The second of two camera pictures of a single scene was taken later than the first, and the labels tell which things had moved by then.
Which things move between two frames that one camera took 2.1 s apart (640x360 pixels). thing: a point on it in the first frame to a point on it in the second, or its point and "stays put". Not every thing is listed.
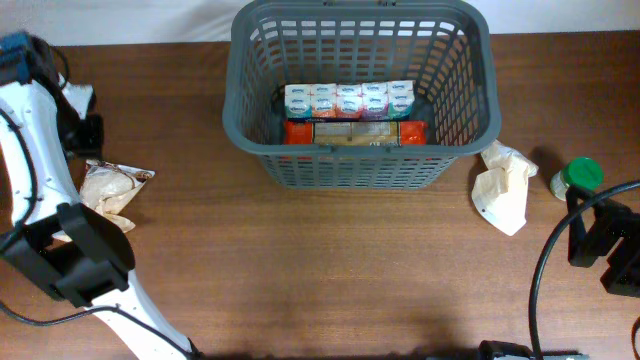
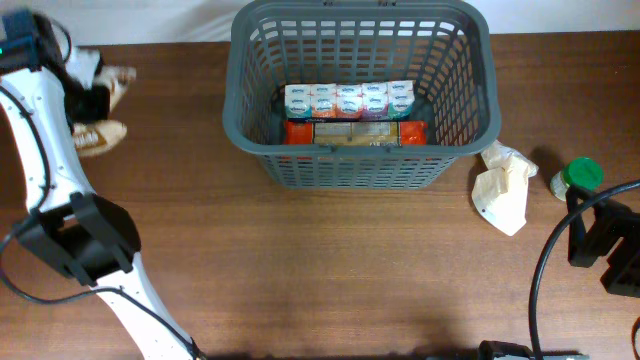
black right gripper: x=593 y=240 stays put
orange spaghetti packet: x=379 y=133 stays put
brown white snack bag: x=108 y=188 to x=98 y=136
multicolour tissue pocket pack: x=353 y=101 stays put
